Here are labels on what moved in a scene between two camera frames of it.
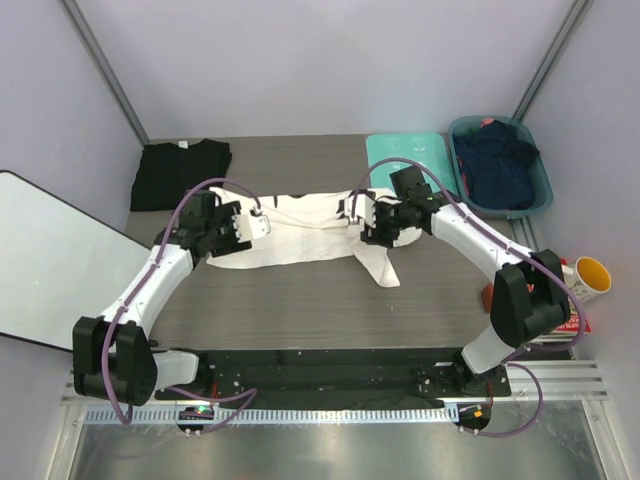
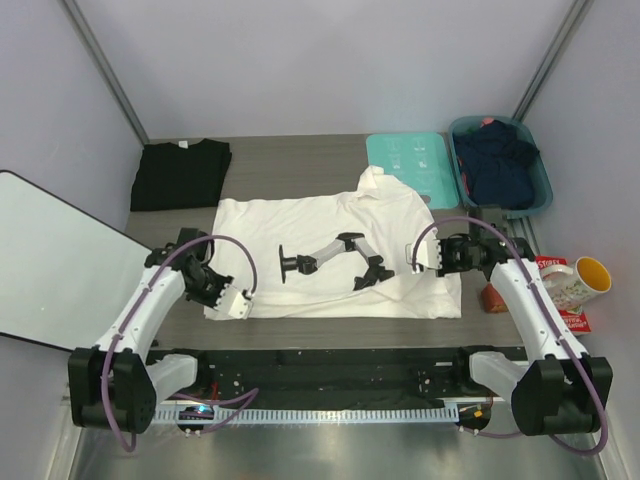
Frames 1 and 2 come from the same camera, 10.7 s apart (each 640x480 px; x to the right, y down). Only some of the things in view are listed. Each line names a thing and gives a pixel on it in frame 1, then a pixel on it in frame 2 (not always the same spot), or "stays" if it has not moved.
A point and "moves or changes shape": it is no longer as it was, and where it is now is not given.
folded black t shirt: x=167 y=172 stays
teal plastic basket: x=499 y=166 stays
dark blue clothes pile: x=498 y=167 stays
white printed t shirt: x=310 y=226 moves or changes shape
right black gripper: x=378 y=235 to x=446 y=268
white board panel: x=59 y=263 stays
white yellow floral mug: x=588 y=278 stays
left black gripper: x=232 y=245 to x=222 y=280
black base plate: x=339 y=372 stays
